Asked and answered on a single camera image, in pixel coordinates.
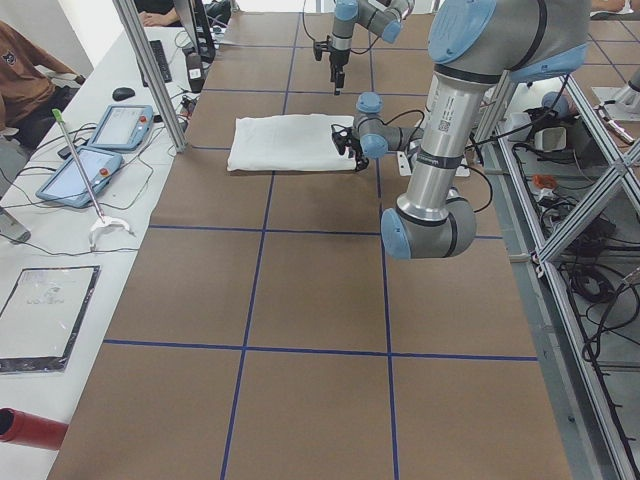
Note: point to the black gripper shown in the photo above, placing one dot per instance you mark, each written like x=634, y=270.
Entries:
x=337, y=59
x=350, y=145

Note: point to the aluminium frame post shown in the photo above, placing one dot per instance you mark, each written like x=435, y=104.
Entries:
x=137, y=37

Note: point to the black labelled box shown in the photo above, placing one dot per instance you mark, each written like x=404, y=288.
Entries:
x=195, y=72

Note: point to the blue teach pendant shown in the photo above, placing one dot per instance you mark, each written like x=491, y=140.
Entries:
x=122, y=128
x=66, y=185

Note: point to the black keyboard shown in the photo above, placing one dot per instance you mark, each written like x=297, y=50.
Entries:
x=157, y=49

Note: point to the blue teach pendant far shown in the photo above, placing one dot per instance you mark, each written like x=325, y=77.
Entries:
x=122, y=128

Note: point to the white curved plastic piece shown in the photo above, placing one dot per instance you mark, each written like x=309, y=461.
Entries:
x=106, y=224

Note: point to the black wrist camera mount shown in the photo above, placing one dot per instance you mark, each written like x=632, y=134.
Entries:
x=342, y=139
x=320, y=47

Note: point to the black computer mouse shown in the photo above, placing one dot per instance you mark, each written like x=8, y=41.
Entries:
x=122, y=93

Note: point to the black framed document sheet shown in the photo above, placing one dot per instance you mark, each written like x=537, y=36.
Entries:
x=42, y=317

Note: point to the person in brown shirt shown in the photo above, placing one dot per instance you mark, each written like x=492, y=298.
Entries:
x=28, y=96

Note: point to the blue teach pendant near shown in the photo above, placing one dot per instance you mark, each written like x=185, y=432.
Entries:
x=66, y=185

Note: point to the white printed long-sleeve shirt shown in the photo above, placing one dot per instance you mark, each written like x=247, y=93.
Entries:
x=294, y=142

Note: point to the long metal reaching stick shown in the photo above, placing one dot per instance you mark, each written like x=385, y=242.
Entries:
x=58, y=118

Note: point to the red cylinder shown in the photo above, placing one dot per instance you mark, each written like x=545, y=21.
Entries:
x=26, y=429

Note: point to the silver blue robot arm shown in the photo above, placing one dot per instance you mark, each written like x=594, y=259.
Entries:
x=384, y=23
x=471, y=43

